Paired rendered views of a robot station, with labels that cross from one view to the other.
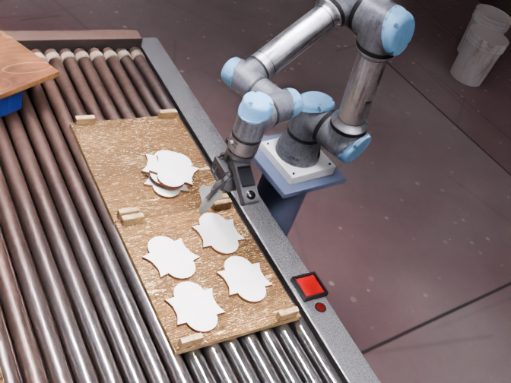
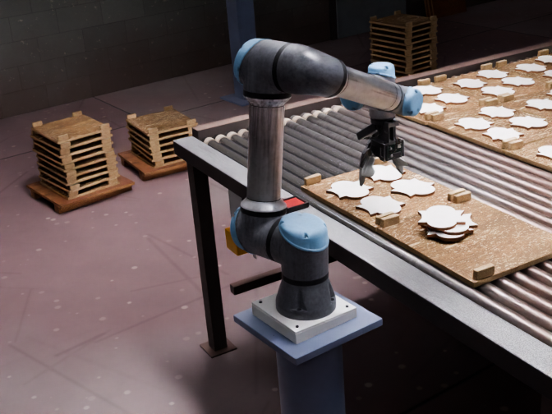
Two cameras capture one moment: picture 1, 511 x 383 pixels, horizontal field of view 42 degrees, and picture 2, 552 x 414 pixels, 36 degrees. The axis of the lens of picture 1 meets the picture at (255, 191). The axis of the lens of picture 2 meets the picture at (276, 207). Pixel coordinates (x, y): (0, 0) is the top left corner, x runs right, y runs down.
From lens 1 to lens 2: 3.68 m
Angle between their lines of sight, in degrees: 115
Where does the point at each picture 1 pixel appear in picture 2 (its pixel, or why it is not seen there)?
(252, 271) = (343, 192)
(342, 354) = not seen: hidden behind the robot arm
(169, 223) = (425, 204)
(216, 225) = (384, 207)
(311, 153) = not seen: hidden behind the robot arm
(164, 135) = (473, 259)
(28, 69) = not seen: outside the picture
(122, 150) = (504, 237)
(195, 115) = (453, 301)
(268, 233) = (333, 227)
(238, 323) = (348, 175)
